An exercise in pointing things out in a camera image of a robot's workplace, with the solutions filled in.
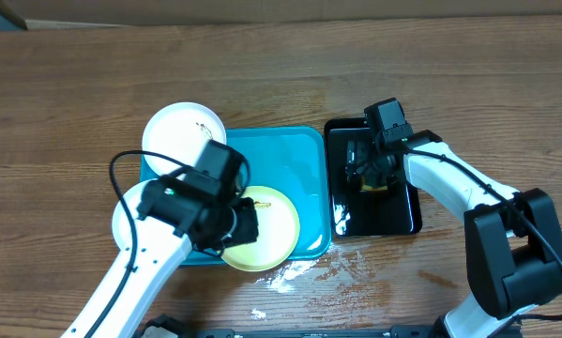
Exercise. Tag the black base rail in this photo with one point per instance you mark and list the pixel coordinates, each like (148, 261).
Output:
(165, 326)

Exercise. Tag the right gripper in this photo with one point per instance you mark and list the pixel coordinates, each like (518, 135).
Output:
(359, 162)

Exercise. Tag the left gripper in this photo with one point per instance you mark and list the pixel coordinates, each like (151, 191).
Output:
(246, 229)

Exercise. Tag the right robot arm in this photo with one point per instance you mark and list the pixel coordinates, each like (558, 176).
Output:
(512, 239)

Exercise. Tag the yellow green rimmed plate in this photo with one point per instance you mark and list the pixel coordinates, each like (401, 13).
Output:
(278, 226)

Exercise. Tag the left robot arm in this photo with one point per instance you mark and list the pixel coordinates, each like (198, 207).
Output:
(167, 219)

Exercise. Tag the white plate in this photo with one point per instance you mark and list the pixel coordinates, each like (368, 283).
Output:
(120, 221)
(181, 130)

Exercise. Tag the green yellow sponge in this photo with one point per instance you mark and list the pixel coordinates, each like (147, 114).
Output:
(372, 184)

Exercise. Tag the black rectangular tray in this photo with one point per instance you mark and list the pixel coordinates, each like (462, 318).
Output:
(394, 212)

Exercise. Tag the teal plastic tray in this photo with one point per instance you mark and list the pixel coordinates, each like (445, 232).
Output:
(291, 160)

